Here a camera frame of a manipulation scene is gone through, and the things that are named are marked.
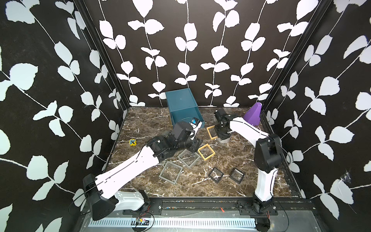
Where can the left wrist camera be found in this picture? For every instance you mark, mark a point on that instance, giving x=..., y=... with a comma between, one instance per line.
x=196, y=125

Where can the small yellow blue ball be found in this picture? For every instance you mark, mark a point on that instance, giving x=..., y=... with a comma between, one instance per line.
x=132, y=142

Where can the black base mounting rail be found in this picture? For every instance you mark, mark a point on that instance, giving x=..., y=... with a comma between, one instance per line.
x=243, y=205

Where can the yellow brooch box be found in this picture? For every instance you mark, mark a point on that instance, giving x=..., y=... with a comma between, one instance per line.
x=206, y=152
x=212, y=132

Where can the clear tape roll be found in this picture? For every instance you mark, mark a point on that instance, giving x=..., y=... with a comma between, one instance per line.
x=224, y=140

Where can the black brooch box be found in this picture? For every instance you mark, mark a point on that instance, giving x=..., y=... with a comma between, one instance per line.
x=216, y=175
x=237, y=175

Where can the gray brooch box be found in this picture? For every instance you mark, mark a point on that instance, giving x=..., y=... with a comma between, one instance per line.
x=171, y=172
x=189, y=159

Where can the black brooch box left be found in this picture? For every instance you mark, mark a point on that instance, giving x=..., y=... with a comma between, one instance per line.
x=216, y=175

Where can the purple wedge-shaped object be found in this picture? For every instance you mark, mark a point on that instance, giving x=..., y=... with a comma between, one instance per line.
x=252, y=116

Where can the white perforated rail strip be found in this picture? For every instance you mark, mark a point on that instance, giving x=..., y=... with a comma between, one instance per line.
x=188, y=223

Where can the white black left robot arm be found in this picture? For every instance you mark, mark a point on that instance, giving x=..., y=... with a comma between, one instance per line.
x=103, y=192

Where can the teal three-drawer cabinet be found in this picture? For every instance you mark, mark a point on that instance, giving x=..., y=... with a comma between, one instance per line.
x=183, y=106

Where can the black brooch box right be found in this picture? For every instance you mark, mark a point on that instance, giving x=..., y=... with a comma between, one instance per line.
x=237, y=175

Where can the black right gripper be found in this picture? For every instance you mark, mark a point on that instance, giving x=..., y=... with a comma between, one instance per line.
x=221, y=136

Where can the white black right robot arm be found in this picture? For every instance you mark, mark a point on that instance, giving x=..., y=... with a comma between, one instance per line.
x=267, y=157

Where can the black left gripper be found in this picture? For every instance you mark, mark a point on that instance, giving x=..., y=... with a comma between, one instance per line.
x=196, y=144

